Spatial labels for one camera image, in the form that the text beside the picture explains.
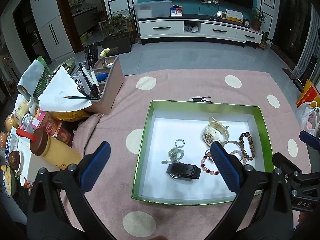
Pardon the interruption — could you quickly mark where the red and pink bead bracelet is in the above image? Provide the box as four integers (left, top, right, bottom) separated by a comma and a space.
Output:
199, 154, 221, 176

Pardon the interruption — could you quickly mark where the silver metal bangle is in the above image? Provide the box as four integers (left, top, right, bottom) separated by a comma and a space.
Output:
223, 140, 244, 160

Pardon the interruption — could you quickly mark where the brown wooden bead bracelet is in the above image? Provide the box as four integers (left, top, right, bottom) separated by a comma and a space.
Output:
238, 131, 257, 162

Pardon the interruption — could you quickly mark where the cream white wrist watch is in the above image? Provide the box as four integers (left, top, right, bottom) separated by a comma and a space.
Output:
202, 117, 229, 147

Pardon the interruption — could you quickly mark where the jade bead silver chain bracelet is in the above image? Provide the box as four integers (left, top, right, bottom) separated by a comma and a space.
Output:
161, 147, 186, 165

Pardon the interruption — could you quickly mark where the white plastic bag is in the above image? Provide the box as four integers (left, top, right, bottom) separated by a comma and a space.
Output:
297, 101, 319, 137

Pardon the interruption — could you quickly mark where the yellow bear bottle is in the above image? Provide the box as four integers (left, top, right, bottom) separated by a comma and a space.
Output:
30, 128, 82, 170

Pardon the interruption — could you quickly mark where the yellow red shopping bag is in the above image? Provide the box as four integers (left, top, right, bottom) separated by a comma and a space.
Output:
296, 80, 320, 107

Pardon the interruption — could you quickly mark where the black wrist watch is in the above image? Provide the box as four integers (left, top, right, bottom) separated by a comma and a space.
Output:
167, 163, 202, 179

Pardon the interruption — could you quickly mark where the orange snack packet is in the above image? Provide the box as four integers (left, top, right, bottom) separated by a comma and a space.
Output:
50, 110, 90, 122

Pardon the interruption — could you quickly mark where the green cardboard box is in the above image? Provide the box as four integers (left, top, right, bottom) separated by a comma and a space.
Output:
131, 100, 273, 205

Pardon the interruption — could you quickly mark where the pink desk organizer box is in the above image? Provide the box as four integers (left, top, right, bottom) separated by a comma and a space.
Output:
84, 56, 125, 115

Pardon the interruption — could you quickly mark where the pink polka dot tablecloth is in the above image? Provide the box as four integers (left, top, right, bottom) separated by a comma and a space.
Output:
73, 69, 311, 239

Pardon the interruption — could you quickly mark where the white paper sheet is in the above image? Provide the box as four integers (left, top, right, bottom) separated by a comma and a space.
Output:
39, 67, 92, 112

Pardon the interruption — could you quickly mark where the white storage box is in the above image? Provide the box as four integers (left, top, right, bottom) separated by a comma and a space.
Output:
4, 134, 60, 182

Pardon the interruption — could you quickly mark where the potted plant by cabinet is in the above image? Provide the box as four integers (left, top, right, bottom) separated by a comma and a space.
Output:
251, 7, 266, 31

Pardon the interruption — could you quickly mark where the white tv cabinet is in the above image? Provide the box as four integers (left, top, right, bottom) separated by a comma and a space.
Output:
138, 18, 263, 45

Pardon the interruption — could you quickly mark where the clear plastic storage bin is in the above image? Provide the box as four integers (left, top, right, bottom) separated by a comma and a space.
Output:
133, 1, 172, 20

